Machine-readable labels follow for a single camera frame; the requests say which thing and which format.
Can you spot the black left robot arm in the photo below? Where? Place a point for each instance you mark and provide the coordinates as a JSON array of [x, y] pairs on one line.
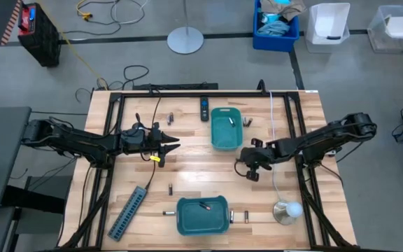
[[82, 143]]

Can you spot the grey round stand base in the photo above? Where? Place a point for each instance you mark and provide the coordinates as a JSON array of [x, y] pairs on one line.
[[185, 40]]

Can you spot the black power strip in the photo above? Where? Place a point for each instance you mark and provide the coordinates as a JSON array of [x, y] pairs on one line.
[[173, 86]]

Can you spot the grey metal mounting plate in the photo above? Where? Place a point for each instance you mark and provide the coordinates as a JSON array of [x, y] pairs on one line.
[[332, 152]]

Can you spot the grey multi-port USB hub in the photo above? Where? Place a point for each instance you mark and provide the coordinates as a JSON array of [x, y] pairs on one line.
[[128, 213]]

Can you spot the teal plastic bin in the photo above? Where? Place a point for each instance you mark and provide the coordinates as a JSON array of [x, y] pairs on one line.
[[222, 136], [194, 222]]

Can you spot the white globe lamp metal base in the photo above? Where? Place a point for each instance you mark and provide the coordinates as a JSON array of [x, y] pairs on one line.
[[282, 213]]

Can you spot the black metal table frame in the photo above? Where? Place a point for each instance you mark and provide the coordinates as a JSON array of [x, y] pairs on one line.
[[222, 94]]

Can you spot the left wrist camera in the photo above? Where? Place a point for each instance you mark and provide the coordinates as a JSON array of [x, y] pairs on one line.
[[156, 129]]

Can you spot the black clamp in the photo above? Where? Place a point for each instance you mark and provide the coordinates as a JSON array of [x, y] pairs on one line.
[[261, 87]]

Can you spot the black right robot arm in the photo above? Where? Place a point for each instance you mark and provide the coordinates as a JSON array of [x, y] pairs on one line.
[[327, 134]]

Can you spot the silver battery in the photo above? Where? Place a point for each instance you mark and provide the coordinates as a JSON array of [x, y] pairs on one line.
[[245, 121], [231, 122], [168, 213], [169, 119]]

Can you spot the black desk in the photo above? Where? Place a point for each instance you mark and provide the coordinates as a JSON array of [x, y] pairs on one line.
[[2, 168]]

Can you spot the black remote control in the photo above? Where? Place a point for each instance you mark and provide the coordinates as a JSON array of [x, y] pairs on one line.
[[205, 112]]

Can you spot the white plastic bin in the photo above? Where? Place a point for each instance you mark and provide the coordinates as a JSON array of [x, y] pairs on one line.
[[327, 24]]

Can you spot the black red tool case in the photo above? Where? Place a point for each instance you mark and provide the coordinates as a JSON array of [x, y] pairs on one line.
[[42, 38]]

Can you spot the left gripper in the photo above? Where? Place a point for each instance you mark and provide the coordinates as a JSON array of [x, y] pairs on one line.
[[135, 141]]

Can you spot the white cardboard box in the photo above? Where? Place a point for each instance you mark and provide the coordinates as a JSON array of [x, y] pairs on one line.
[[399, 26]]

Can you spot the clear plastic bin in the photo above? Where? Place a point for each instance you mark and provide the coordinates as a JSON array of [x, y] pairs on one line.
[[380, 42]]

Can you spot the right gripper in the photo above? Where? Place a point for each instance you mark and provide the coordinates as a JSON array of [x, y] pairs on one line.
[[255, 157]]

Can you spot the blue grey cloth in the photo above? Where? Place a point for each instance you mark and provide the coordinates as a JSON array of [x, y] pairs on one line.
[[273, 28]]

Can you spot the blue plastic bin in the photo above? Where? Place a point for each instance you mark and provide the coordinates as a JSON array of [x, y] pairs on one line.
[[275, 43]]

